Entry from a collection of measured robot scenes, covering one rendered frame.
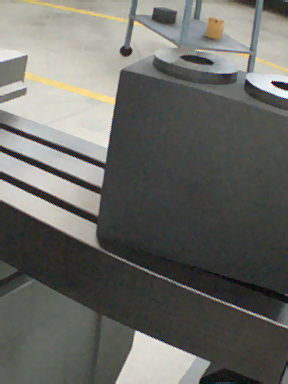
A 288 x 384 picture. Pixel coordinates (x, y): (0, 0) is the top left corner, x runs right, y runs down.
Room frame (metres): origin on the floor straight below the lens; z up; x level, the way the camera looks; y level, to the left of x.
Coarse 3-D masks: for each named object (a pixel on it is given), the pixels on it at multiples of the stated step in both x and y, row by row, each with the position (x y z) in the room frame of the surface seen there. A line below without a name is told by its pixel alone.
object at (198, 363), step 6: (198, 360) 1.29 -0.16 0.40; (204, 360) 1.29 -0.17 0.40; (192, 366) 1.26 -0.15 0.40; (198, 366) 1.27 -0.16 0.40; (204, 366) 1.27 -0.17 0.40; (186, 372) 1.24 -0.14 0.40; (192, 372) 1.24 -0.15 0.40; (198, 372) 1.24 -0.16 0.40; (186, 378) 1.22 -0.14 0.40; (192, 378) 1.22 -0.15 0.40; (198, 378) 1.22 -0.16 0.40
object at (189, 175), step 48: (144, 96) 0.76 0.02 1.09; (192, 96) 0.75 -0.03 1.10; (240, 96) 0.75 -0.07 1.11; (144, 144) 0.76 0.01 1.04; (192, 144) 0.74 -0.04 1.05; (240, 144) 0.73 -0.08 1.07; (144, 192) 0.76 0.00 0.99; (192, 192) 0.74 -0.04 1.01; (240, 192) 0.73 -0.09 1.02; (144, 240) 0.75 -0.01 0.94; (192, 240) 0.74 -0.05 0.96; (240, 240) 0.72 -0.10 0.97
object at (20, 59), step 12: (0, 48) 1.24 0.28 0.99; (0, 60) 1.16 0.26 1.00; (12, 60) 1.18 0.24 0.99; (24, 60) 1.20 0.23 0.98; (0, 72) 1.15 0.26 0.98; (12, 72) 1.18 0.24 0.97; (24, 72) 1.21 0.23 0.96; (0, 84) 1.16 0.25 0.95; (12, 84) 1.18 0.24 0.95; (24, 84) 1.21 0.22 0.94; (0, 96) 1.14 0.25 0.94; (12, 96) 1.17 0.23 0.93
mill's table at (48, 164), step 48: (0, 144) 0.98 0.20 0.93; (48, 144) 1.01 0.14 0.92; (96, 144) 1.02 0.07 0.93; (0, 192) 0.84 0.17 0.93; (48, 192) 0.86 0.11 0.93; (96, 192) 0.90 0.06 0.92; (0, 240) 0.81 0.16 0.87; (48, 240) 0.78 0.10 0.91; (96, 240) 0.76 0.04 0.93; (96, 288) 0.75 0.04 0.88; (144, 288) 0.72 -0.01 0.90; (192, 288) 0.70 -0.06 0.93; (240, 288) 0.71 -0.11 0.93; (192, 336) 0.69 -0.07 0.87; (240, 336) 0.66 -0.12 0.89
